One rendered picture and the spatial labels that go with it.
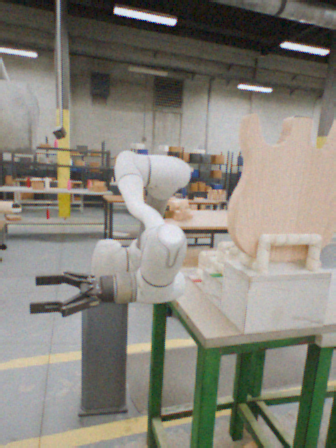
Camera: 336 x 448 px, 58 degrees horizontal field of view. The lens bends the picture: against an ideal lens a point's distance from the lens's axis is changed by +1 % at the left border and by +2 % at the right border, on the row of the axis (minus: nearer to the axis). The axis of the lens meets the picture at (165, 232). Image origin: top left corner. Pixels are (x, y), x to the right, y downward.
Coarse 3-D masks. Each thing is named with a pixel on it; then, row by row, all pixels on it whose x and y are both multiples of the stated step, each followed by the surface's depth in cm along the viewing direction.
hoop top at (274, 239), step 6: (264, 234) 83; (270, 234) 84; (276, 234) 84; (282, 234) 85; (288, 234) 85; (294, 234) 86; (300, 234) 86; (306, 234) 87; (312, 234) 87; (318, 234) 88; (264, 240) 82; (270, 240) 82; (276, 240) 83; (282, 240) 83; (288, 240) 84; (294, 240) 84; (300, 240) 85; (306, 240) 86; (312, 240) 86; (318, 240) 87
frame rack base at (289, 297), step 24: (240, 264) 92; (288, 264) 95; (240, 288) 86; (264, 288) 84; (288, 288) 86; (312, 288) 88; (240, 312) 86; (264, 312) 85; (288, 312) 88; (312, 312) 90
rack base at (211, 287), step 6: (204, 270) 111; (210, 270) 110; (204, 276) 111; (210, 276) 106; (222, 276) 104; (204, 282) 111; (210, 282) 106; (216, 282) 101; (222, 282) 99; (204, 288) 111; (210, 288) 106; (216, 288) 101; (204, 294) 111; (210, 294) 106; (216, 294) 101; (210, 300) 106; (216, 300) 101; (216, 306) 101
